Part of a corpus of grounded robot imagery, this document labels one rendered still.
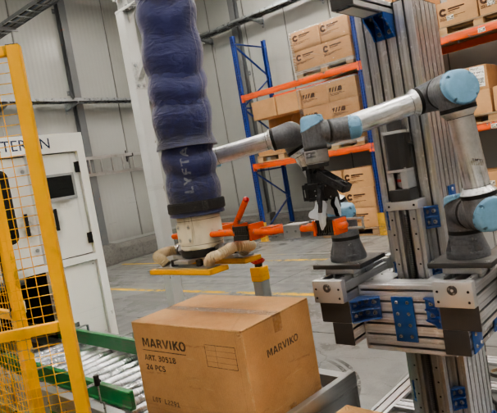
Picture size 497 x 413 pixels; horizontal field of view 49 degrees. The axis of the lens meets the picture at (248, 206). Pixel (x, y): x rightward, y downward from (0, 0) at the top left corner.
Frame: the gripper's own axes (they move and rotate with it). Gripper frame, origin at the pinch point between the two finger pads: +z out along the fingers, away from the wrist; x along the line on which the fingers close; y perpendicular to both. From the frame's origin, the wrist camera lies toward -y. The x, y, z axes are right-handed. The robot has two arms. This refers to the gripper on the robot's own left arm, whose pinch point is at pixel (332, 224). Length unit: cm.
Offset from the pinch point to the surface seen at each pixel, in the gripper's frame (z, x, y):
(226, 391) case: 54, 19, 41
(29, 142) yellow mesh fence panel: -46, 42, 103
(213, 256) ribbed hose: 6.6, 12.8, 43.3
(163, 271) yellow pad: 11, 16, 69
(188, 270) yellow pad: 11, 16, 55
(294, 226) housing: -0.7, 3.7, 12.6
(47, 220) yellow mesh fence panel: -15, 41, 103
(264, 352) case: 42, 9, 30
